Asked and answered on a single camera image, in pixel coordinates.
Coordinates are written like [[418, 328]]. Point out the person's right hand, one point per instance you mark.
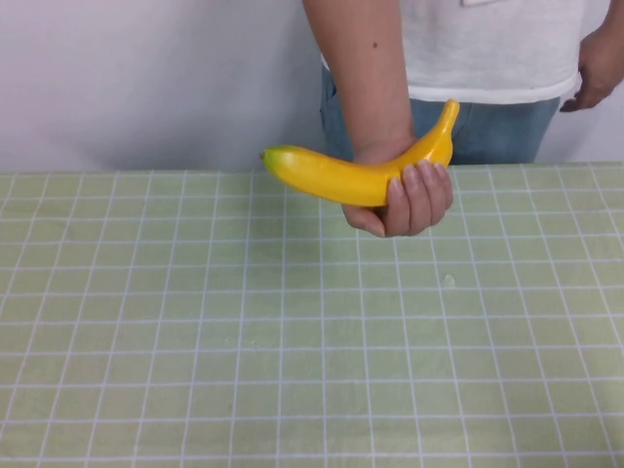
[[419, 205]]

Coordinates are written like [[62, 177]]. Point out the person's left hand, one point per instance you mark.
[[597, 73]]

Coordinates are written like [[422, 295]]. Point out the yellow plastic banana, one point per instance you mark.
[[341, 178]]

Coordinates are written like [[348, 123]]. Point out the person's left forearm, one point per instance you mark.
[[615, 19]]

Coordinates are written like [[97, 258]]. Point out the person's right forearm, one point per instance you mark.
[[365, 73]]

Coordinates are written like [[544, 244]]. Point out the blue jeans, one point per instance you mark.
[[497, 131]]

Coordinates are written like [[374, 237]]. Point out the white t-shirt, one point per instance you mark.
[[487, 49]]

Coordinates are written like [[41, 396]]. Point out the green checked tablecloth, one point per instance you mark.
[[317, 341]]

